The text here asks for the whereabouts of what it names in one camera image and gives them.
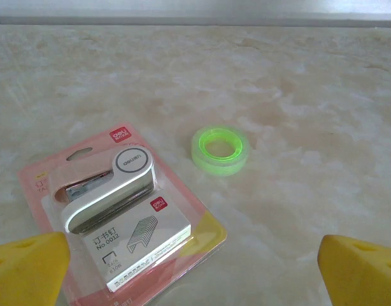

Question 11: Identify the pink stapler blister pack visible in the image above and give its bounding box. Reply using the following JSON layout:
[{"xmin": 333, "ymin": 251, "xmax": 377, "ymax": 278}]
[{"xmin": 16, "ymin": 122, "xmax": 229, "ymax": 306}]

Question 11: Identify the green clear tape roll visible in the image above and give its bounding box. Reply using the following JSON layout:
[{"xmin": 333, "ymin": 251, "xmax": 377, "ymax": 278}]
[{"xmin": 191, "ymin": 127, "xmax": 250, "ymax": 177}]

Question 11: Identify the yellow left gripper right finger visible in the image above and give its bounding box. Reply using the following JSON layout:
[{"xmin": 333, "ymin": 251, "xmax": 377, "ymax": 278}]
[{"xmin": 318, "ymin": 234, "xmax": 391, "ymax": 306}]

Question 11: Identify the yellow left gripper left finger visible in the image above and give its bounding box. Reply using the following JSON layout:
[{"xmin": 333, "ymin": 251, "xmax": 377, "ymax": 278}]
[{"xmin": 0, "ymin": 231, "xmax": 71, "ymax": 306}]

